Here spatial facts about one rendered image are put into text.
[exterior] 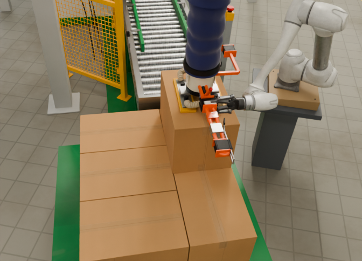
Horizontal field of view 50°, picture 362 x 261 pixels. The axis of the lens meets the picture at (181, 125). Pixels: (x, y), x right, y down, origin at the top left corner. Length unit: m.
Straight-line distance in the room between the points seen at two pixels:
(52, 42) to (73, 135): 0.83
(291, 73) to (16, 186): 2.27
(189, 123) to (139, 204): 0.58
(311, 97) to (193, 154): 0.98
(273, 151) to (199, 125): 1.13
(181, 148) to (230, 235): 0.59
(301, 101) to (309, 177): 0.86
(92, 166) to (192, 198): 0.69
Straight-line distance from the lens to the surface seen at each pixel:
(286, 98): 2.84
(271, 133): 3.14
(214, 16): 2.11
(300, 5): 2.33
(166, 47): 3.78
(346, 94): 4.55
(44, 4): 3.36
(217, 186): 2.50
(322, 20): 2.29
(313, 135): 3.88
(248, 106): 2.26
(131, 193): 2.44
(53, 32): 3.47
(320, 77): 2.74
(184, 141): 2.33
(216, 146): 1.96
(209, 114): 2.15
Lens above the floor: 2.48
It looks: 42 degrees down
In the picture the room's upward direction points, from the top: 4 degrees clockwise
